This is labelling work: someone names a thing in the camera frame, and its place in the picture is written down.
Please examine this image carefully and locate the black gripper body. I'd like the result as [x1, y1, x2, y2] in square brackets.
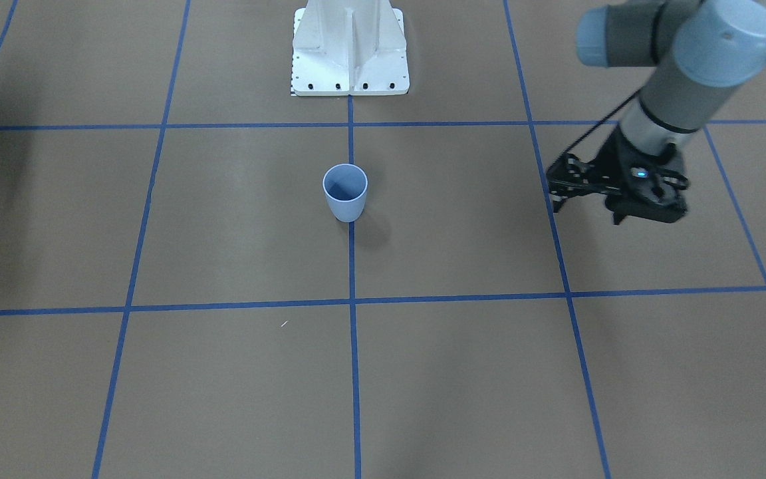
[596, 127, 690, 224]

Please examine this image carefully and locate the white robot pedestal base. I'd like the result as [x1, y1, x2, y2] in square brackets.
[290, 1, 410, 96]

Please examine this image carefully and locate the blue plastic cup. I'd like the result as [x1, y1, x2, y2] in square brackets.
[322, 164, 370, 222]

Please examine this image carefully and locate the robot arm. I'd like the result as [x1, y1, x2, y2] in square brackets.
[575, 1, 766, 224]

